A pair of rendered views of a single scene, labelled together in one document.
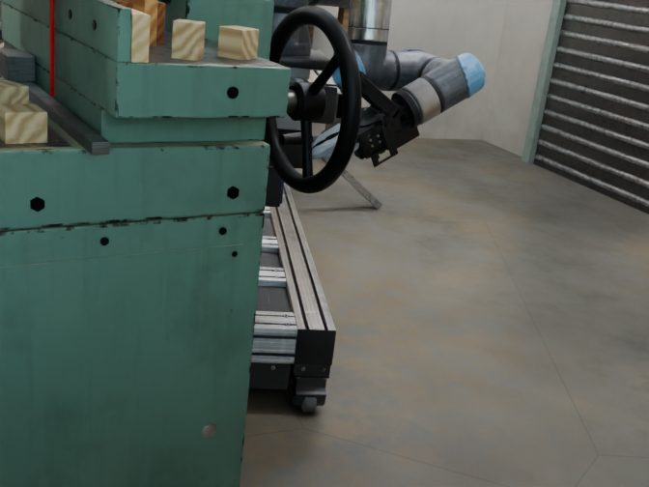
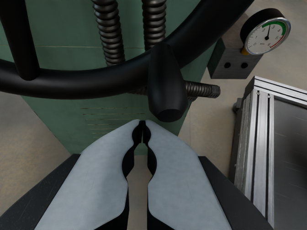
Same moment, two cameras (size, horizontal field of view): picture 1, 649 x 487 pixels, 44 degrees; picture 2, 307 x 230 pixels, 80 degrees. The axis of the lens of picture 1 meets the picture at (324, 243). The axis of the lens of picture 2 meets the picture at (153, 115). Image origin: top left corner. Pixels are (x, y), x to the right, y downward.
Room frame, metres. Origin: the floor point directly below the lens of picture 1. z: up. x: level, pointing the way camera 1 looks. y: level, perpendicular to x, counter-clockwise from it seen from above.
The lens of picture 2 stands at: (1.39, -0.01, 0.82)
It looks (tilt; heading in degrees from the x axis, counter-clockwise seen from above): 57 degrees down; 114
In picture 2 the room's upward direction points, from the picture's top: 8 degrees clockwise
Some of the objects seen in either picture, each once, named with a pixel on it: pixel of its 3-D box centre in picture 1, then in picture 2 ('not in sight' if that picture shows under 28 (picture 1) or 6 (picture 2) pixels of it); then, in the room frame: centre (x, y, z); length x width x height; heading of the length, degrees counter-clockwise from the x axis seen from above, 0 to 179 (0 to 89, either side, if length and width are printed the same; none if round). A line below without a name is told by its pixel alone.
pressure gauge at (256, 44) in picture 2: not in sight; (259, 36); (1.41, 0.31, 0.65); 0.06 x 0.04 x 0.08; 34
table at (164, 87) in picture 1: (155, 51); not in sight; (1.18, 0.28, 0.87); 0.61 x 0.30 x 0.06; 34
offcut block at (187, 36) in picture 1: (188, 40); not in sight; (0.94, 0.18, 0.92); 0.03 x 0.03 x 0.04; 0
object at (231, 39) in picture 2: not in sight; (229, 45); (1.38, 0.37, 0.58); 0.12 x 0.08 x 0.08; 124
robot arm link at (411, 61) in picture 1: (412, 71); not in sight; (1.57, -0.13, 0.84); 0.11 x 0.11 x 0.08; 30
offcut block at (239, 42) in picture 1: (238, 42); not in sight; (0.99, 0.13, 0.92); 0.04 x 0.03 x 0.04; 154
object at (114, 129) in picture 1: (132, 93); not in sight; (1.11, 0.29, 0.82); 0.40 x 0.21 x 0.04; 34
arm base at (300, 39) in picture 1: (278, 27); not in sight; (1.83, 0.16, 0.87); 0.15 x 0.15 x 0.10
